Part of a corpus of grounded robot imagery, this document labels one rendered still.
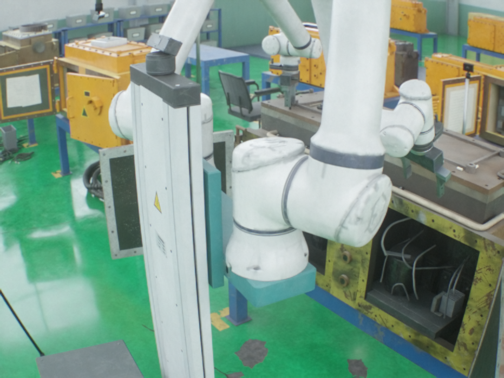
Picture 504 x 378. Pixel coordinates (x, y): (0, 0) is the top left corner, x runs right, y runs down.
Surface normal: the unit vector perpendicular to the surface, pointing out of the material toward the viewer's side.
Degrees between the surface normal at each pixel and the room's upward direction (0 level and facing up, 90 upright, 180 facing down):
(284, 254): 68
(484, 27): 90
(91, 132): 90
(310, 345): 0
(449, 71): 90
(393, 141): 106
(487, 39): 90
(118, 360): 0
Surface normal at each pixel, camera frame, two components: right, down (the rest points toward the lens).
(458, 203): -0.81, 0.23
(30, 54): 0.59, 0.31
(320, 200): -0.62, 0.14
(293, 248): 0.66, -0.04
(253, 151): -0.18, -0.89
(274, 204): -0.61, 0.36
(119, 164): 0.37, 0.36
